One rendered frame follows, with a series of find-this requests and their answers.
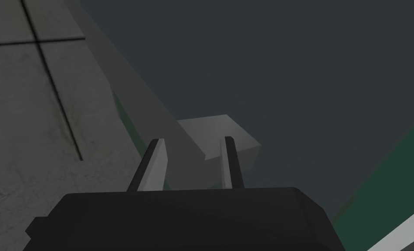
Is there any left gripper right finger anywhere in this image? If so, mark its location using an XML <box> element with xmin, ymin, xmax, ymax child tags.
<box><xmin>220</xmin><ymin>136</ymin><xmax>245</xmax><ymax>190</ymax></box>

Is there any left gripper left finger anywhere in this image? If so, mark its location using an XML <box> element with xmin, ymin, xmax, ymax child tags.
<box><xmin>127</xmin><ymin>138</ymin><xmax>168</xmax><ymax>192</ymax></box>

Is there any grey angular block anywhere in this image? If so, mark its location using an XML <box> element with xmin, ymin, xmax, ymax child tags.
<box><xmin>176</xmin><ymin>114</ymin><xmax>262</xmax><ymax>172</ymax></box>

